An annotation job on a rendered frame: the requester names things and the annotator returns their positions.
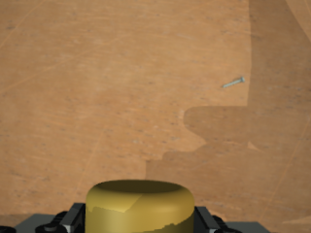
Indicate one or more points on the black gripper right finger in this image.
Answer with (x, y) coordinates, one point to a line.
(204, 222)

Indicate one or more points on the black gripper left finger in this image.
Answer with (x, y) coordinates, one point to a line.
(72, 221)

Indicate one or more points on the silver wood screw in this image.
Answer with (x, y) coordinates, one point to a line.
(241, 80)

